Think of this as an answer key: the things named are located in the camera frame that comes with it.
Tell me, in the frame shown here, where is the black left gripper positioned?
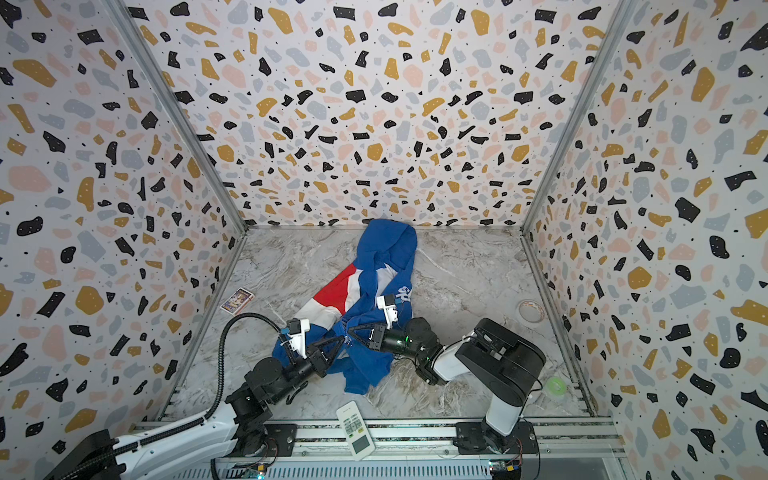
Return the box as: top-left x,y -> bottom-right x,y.
268,335 -> 342,408

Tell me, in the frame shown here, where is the blue red white jacket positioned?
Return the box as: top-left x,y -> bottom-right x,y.
294,219 -> 418,395

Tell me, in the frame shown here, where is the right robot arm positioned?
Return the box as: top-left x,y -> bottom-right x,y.
350,317 -> 546,454

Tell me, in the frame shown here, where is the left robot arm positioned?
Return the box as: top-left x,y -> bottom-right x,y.
46,337 -> 344,479

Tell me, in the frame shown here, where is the white remote control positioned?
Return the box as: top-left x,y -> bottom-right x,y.
336,401 -> 375,460

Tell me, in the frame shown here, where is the small playing card box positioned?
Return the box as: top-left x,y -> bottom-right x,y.
220,288 -> 254,316

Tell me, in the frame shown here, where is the clear tape roll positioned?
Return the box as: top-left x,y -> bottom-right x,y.
517,299 -> 546,324

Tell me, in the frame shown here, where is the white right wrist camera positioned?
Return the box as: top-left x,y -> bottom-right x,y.
376,294 -> 403,329

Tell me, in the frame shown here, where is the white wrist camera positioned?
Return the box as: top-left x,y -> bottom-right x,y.
376,294 -> 403,329
280,318 -> 310,363

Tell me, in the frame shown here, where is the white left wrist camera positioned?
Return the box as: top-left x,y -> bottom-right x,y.
280,318 -> 310,363

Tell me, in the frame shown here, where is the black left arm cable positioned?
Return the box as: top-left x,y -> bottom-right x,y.
203,313 -> 283,421

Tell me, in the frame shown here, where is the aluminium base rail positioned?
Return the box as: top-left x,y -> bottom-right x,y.
116,416 -> 628,480

